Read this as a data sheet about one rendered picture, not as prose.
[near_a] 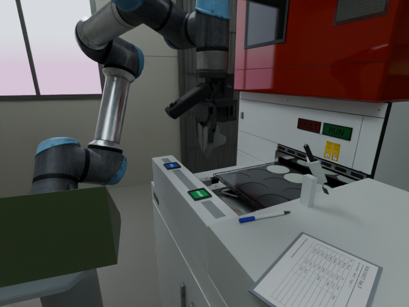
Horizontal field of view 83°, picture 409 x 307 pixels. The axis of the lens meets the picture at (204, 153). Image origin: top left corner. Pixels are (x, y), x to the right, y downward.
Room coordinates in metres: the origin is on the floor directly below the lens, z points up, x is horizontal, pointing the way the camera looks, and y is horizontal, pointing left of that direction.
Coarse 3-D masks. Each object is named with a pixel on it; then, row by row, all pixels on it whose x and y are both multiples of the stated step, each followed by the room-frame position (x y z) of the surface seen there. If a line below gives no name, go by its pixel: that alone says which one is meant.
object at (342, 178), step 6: (276, 150) 1.12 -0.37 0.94; (276, 156) 1.12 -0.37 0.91; (282, 156) 1.08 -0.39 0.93; (288, 156) 1.05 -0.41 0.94; (294, 156) 1.03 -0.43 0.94; (294, 162) 1.01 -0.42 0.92; (300, 162) 0.98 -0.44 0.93; (306, 162) 0.95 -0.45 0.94; (324, 168) 0.88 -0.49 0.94; (324, 174) 0.87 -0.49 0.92; (330, 174) 0.85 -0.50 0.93; (336, 174) 0.83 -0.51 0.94; (342, 174) 0.82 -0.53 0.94; (342, 180) 0.80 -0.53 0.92; (348, 180) 0.78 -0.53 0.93; (354, 180) 0.76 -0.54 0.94
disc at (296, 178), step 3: (285, 174) 0.91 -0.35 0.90; (288, 174) 0.91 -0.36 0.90; (291, 174) 0.91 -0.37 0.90; (294, 174) 0.91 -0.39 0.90; (297, 174) 0.91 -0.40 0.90; (300, 174) 0.91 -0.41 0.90; (285, 177) 0.88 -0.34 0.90; (288, 177) 0.88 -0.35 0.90; (291, 177) 0.88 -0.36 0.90; (294, 177) 0.88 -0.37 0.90; (297, 177) 0.88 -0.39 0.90; (300, 177) 0.88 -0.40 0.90; (288, 180) 0.85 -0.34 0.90; (291, 180) 0.85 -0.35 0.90; (294, 180) 0.85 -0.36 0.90; (297, 180) 0.85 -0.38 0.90; (300, 180) 0.85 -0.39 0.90
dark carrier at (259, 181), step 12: (252, 168) 0.98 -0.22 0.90; (264, 168) 0.98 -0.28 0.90; (288, 168) 0.98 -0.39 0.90; (228, 180) 0.85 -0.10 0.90; (240, 180) 0.85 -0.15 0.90; (252, 180) 0.85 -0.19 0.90; (264, 180) 0.85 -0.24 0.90; (276, 180) 0.85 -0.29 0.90; (252, 192) 0.75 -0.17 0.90; (264, 192) 0.75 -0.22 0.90; (276, 192) 0.75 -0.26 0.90; (288, 192) 0.75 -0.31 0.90; (300, 192) 0.75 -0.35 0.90; (264, 204) 0.67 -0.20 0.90; (276, 204) 0.67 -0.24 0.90
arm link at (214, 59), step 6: (198, 54) 0.56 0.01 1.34; (204, 54) 0.55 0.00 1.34; (210, 54) 0.54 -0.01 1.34; (216, 54) 0.54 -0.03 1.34; (222, 54) 0.55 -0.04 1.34; (228, 54) 0.57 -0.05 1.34; (198, 60) 0.56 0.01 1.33; (204, 60) 0.55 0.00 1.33; (210, 60) 0.54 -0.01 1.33; (216, 60) 0.54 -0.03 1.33; (222, 60) 0.55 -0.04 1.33; (228, 60) 0.57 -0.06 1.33; (198, 66) 0.56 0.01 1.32; (204, 66) 0.55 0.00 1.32; (210, 66) 0.54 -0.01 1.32; (216, 66) 0.54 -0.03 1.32; (222, 66) 0.55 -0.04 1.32
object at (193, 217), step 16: (160, 160) 0.92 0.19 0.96; (176, 160) 0.92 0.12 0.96; (160, 176) 0.84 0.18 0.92; (176, 176) 0.76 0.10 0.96; (192, 176) 0.76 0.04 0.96; (160, 192) 0.86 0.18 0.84; (176, 192) 0.67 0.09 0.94; (176, 208) 0.67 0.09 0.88; (192, 208) 0.55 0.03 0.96; (208, 208) 0.55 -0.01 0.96; (224, 208) 0.54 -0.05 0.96; (192, 224) 0.55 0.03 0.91; (208, 224) 0.47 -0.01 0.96; (192, 240) 0.55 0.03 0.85
